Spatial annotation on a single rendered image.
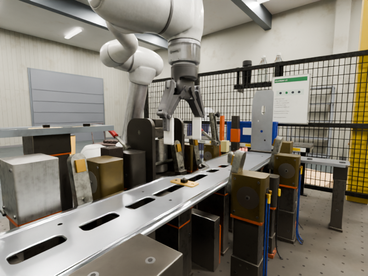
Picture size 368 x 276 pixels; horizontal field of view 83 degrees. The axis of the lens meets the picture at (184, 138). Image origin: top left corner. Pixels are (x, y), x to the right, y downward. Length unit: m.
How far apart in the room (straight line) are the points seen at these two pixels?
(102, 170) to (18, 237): 0.21
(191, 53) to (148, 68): 0.58
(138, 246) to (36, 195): 0.27
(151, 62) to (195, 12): 0.57
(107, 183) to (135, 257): 0.32
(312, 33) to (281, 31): 0.86
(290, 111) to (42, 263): 1.41
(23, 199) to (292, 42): 7.39
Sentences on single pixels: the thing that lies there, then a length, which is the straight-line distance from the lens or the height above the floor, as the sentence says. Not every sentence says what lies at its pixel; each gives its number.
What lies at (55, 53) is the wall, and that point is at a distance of 10.99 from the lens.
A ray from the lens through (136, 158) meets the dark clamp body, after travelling 0.68.
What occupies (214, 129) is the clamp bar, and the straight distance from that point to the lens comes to 1.06.
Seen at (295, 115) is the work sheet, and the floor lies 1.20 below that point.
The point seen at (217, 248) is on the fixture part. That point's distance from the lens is 0.77.
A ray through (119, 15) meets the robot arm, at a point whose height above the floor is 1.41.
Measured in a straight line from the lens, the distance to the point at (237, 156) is 0.58.
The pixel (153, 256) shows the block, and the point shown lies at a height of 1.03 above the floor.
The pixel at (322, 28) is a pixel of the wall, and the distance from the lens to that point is 7.46.
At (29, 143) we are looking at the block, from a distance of 0.70.
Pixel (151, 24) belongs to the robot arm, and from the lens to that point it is 0.55.
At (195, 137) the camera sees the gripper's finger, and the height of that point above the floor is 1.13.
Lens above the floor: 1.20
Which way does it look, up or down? 6 degrees down
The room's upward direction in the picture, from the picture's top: straight up
